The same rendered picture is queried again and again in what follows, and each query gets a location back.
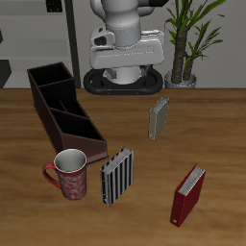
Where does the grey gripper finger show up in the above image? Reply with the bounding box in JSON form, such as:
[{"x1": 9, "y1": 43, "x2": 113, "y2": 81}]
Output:
[
  {"x1": 140, "y1": 65, "x2": 152, "y2": 78},
  {"x1": 103, "y1": 68, "x2": 117, "y2": 80}
]

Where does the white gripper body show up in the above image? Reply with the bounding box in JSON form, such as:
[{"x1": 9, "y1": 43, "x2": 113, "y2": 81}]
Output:
[{"x1": 88, "y1": 29, "x2": 166, "y2": 70}]

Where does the dark brown desk caddy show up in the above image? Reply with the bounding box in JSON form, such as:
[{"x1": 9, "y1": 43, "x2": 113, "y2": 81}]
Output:
[{"x1": 26, "y1": 61, "x2": 110, "y2": 166}]

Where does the black white striped book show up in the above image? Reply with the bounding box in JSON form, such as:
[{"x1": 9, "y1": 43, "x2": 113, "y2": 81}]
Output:
[{"x1": 99, "y1": 146, "x2": 135, "y2": 208}]

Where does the red book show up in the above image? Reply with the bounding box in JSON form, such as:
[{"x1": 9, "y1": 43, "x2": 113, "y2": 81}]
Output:
[{"x1": 169, "y1": 163, "x2": 207, "y2": 229}]

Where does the green pot plant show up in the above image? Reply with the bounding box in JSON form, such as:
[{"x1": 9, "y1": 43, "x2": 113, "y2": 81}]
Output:
[{"x1": 163, "y1": 0, "x2": 227, "y2": 90}]

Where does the small black box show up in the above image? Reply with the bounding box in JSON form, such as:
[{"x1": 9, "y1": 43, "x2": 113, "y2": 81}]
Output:
[{"x1": 45, "y1": 0, "x2": 63, "y2": 13}]

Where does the dark grey angular object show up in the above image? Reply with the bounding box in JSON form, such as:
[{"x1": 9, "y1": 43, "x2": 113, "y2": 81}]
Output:
[{"x1": 0, "y1": 59, "x2": 12, "y2": 89}]

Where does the red patterned mug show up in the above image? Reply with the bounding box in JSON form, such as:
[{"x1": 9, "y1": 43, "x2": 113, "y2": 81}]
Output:
[{"x1": 41, "y1": 148, "x2": 88, "y2": 202}]

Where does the flat black base plate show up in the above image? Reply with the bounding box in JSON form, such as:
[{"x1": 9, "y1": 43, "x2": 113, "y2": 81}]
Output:
[{"x1": 83, "y1": 67, "x2": 164, "y2": 96}]

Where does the dark grey vertical post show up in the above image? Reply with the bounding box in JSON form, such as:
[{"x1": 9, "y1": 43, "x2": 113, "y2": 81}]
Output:
[{"x1": 64, "y1": 0, "x2": 82, "y2": 89}]

